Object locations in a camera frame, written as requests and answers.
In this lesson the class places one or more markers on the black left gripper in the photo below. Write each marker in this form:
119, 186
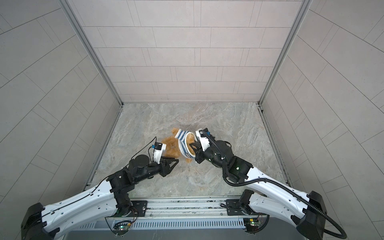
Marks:
164, 165

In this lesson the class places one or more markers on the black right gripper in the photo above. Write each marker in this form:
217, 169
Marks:
199, 156

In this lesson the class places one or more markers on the brown plush teddy bear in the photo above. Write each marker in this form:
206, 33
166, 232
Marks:
172, 148

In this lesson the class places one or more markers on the blue white striped knit sweater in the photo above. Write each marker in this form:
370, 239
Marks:
185, 138

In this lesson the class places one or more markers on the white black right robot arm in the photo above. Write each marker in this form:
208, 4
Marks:
306, 212

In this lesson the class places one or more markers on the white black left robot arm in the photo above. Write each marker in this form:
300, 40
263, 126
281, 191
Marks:
110, 198

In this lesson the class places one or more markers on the left green circuit board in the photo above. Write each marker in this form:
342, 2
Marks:
121, 228

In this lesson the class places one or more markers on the green circuit board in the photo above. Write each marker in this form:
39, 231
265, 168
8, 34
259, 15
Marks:
251, 225
121, 228

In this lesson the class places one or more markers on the right green circuit board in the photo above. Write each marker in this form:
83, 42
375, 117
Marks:
251, 225

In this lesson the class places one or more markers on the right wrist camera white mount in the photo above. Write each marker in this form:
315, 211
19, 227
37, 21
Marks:
204, 141

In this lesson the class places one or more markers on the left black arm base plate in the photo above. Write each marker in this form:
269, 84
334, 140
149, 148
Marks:
138, 209

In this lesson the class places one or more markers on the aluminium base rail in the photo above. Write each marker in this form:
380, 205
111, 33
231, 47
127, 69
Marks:
202, 218

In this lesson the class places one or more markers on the right aluminium corner post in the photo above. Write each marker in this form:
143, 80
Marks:
290, 38

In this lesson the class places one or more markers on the aluminium corner post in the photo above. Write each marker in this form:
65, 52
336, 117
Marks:
290, 38
68, 11

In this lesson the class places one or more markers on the left aluminium corner post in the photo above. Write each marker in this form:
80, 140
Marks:
68, 11

